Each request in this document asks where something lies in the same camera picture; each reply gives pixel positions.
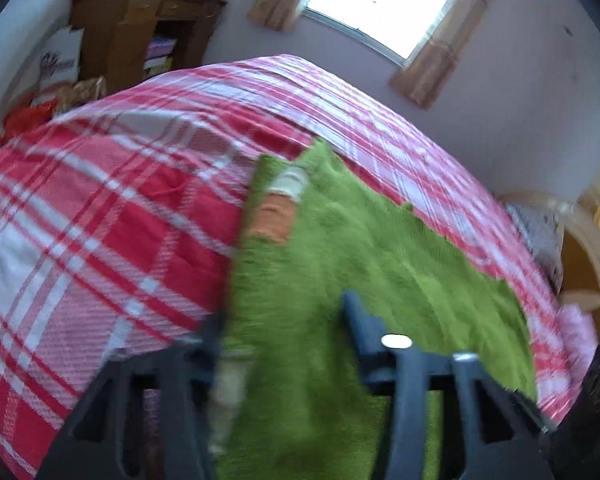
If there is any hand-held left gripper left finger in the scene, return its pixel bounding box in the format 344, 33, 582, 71
37, 310, 231, 480

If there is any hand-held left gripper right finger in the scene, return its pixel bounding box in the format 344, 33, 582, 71
341, 290, 556, 480

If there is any green orange striped sweater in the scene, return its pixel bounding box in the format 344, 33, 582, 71
210, 139, 538, 480

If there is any pink fluffy cloth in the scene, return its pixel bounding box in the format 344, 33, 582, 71
555, 305, 600, 397

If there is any striped grey pillow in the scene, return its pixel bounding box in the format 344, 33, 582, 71
505, 202, 566, 297

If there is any red plaid bed sheet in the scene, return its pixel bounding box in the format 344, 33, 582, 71
0, 55, 600, 480

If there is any gold patterned gift bag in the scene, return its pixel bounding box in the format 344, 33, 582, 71
55, 76, 109, 112

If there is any red plastic bag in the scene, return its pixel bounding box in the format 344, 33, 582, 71
2, 100, 62, 137

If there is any stack of flat boxes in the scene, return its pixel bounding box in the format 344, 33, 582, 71
144, 35, 177, 75

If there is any sliding glass window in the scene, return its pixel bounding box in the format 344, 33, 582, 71
304, 0, 473, 69

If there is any white paper shopping bag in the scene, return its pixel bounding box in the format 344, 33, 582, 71
32, 27, 87, 94

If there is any brown wooden desk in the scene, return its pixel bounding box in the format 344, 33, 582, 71
70, 0, 228, 85

